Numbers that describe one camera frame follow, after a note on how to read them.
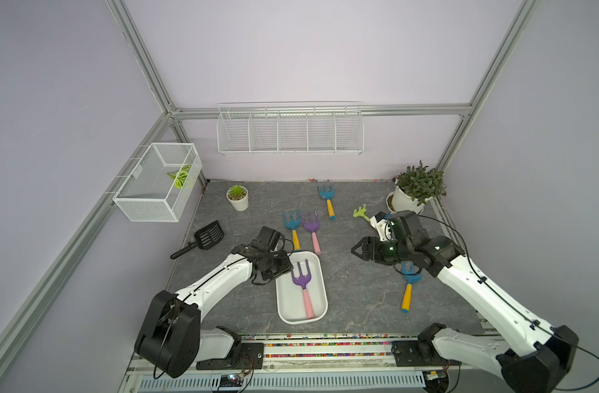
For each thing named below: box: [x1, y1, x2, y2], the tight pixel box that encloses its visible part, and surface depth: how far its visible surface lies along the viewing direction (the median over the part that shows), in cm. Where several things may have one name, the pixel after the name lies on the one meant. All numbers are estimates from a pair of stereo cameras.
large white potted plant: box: [386, 159, 448, 216], surface depth 96 cm
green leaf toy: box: [166, 164, 191, 190], surface depth 82 cm
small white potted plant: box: [225, 184, 249, 212], surface depth 107 cm
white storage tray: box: [275, 250, 329, 325], surface depth 87 cm
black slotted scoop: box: [170, 220, 226, 260], surface depth 104 cm
